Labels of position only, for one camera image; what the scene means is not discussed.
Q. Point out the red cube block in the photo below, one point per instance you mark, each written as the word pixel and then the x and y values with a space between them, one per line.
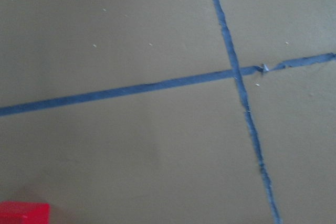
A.
pixel 17 212

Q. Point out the crossing blue tape line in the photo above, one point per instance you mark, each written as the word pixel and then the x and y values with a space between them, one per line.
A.
pixel 166 84

